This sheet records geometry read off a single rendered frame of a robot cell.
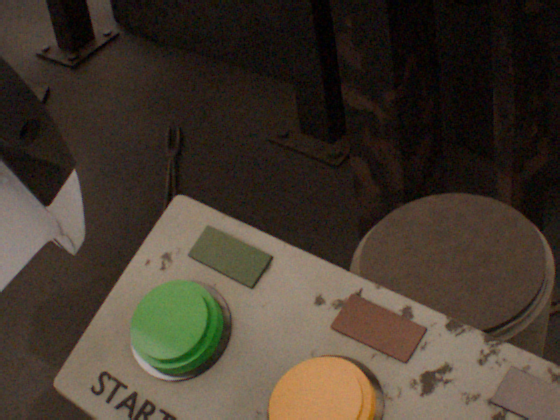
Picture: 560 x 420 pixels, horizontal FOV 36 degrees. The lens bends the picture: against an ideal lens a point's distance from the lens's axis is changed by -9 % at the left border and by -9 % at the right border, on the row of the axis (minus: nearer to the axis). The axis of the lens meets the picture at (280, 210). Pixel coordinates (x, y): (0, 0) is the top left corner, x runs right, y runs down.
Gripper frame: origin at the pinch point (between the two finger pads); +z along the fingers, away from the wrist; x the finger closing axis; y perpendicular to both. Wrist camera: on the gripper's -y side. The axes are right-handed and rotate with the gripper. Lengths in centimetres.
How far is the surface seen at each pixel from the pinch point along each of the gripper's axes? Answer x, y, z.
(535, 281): 8.1, -12.7, 23.4
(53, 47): -120, -47, 87
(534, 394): 14.4, -3.5, 10.1
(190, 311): 0.3, -0.6, 9.0
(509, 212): 4.2, -16.6, 24.7
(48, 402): -54, 10, 69
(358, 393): 8.4, -0.6, 9.1
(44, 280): -71, -5, 74
